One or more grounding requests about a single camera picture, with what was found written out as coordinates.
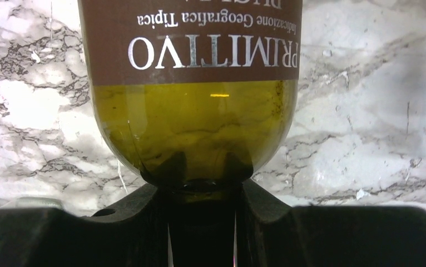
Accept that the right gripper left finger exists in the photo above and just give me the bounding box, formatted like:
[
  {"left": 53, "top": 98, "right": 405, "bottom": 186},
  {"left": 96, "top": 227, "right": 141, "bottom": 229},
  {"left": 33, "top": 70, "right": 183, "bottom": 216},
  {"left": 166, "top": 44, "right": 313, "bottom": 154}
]
[{"left": 0, "top": 184, "right": 168, "bottom": 266}]

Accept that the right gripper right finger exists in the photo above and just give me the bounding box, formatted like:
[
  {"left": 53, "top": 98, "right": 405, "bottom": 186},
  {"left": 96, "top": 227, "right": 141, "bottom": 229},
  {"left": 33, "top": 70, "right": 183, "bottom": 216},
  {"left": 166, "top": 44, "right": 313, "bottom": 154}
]
[{"left": 237, "top": 181, "right": 426, "bottom": 266}]

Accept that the green Primitivo wine bottle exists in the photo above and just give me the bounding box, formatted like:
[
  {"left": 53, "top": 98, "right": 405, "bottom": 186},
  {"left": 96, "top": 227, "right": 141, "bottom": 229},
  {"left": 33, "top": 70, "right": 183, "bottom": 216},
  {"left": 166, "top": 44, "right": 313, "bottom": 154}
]
[{"left": 78, "top": 1, "right": 303, "bottom": 266}]

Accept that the clear glass bottle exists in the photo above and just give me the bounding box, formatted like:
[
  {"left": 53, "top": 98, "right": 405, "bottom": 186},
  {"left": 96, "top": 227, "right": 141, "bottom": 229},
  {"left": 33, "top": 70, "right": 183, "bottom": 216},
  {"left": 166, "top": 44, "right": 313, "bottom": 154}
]
[{"left": 0, "top": 196, "right": 65, "bottom": 210}]

